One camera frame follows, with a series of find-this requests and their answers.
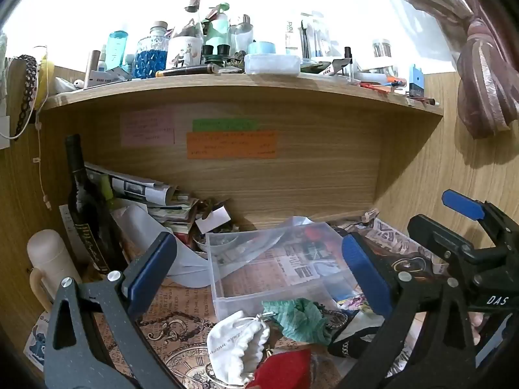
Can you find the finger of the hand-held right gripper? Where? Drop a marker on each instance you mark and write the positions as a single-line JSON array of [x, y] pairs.
[[462, 204], [436, 231]]

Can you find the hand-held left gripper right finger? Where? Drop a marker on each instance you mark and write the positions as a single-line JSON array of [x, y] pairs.
[[365, 275]]

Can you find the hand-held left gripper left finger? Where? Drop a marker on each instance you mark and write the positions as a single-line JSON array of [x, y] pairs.
[[152, 267]]

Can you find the green knitted cloth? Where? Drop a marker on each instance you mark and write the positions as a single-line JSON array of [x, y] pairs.
[[302, 318]]

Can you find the clear plastic storage box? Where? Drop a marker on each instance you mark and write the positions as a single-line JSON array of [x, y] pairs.
[[263, 275]]

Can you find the red cloth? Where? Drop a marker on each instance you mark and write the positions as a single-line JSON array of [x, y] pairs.
[[284, 368]]

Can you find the yellow soft item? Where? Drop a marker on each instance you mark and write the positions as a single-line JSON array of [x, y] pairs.
[[45, 77]]

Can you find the person's right hand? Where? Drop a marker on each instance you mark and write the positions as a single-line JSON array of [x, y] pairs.
[[477, 326]]

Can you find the white paper sheet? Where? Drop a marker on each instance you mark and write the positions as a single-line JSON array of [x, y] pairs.
[[178, 259]]

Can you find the black patterned cloth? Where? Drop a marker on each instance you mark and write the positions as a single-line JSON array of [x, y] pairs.
[[352, 338]]

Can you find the vintage print table cover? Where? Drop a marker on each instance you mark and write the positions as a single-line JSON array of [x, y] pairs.
[[178, 328]]

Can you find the pile of papers and booklets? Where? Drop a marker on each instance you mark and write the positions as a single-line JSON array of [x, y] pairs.
[[150, 196]]

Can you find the small white card box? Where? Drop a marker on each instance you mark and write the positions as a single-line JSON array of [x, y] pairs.
[[211, 219]]

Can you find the yellow highlighter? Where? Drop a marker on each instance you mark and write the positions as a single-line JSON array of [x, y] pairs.
[[106, 188]]

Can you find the dark wine bottle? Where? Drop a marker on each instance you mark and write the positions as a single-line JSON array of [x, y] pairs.
[[83, 198]]

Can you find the cream thermos jug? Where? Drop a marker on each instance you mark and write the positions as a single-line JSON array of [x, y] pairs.
[[48, 259]]

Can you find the pink striped curtain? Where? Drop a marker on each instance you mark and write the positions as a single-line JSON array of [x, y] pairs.
[[482, 81]]

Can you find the blue pencil sharpener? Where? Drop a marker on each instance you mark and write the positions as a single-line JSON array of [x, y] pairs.
[[416, 83]]

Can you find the pink sticky note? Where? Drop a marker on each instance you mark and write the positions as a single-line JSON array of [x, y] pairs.
[[146, 131]]

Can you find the blue cartoon card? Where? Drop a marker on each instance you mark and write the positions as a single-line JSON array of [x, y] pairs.
[[36, 344]]

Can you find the orange sticky note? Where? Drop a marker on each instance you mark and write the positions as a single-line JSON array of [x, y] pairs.
[[231, 145]]

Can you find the orange pens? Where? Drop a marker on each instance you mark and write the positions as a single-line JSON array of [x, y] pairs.
[[381, 83]]

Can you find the green sticky note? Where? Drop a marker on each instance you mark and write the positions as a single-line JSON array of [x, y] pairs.
[[225, 124]]

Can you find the small black capped bottle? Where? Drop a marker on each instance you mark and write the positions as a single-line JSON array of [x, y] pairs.
[[348, 60]]

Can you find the white carton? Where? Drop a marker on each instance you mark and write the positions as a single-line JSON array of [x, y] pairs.
[[109, 76]]

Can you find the brown pen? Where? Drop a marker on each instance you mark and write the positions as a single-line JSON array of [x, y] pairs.
[[184, 70]]

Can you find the wooden shelf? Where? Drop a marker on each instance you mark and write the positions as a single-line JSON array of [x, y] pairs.
[[284, 89]]

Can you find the glass bottle with blue filling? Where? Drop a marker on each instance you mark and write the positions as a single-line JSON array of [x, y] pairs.
[[151, 58]]

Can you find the cardboard tube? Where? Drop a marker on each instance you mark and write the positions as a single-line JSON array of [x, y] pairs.
[[91, 67]]

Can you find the black lace band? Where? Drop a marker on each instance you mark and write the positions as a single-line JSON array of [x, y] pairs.
[[26, 89]]

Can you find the clear bottle with fox label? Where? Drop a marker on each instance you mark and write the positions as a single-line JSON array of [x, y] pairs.
[[184, 50]]

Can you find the teal plastic bottle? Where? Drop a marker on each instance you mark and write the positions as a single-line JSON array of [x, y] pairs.
[[117, 50]]

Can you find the clear plastic packaging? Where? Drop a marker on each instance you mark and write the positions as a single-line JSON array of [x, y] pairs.
[[312, 36]]

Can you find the frosted plastic container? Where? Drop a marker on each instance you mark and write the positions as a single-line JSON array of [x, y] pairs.
[[271, 65]]

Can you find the mint green bottle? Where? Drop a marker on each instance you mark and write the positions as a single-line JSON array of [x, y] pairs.
[[217, 32]]

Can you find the light blue round tin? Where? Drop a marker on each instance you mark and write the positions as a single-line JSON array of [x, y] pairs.
[[262, 48]]

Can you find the clear glass bottle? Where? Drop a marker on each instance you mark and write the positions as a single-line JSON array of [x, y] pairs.
[[242, 34]]

